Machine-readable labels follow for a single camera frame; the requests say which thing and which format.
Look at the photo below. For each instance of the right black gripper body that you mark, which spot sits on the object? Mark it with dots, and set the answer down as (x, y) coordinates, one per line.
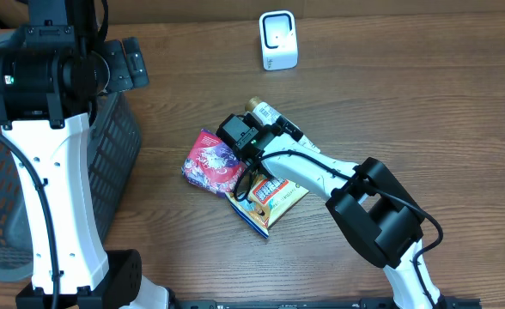
(289, 128)

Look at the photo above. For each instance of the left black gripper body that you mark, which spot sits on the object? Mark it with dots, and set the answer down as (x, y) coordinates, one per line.
(119, 76)

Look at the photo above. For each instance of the white tube gold cap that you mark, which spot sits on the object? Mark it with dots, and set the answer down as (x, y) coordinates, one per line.
(266, 114)

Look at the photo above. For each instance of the yellow snack bag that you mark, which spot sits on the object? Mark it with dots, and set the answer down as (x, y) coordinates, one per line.
(266, 202)

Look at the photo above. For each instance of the red purple pad pack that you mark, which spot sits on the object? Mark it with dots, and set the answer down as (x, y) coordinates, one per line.
(211, 165)

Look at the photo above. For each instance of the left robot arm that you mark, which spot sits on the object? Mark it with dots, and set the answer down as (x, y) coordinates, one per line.
(52, 71)

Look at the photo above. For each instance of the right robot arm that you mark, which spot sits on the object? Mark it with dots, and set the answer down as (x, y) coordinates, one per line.
(374, 212)

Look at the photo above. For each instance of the white barcode scanner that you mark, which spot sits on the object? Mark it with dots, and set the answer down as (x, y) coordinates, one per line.
(278, 40)

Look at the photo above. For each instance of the grey plastic basket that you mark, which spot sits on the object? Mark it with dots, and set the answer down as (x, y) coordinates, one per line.
(115, 150)

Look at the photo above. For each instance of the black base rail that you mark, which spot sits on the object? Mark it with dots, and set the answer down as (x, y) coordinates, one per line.
(365, 303)

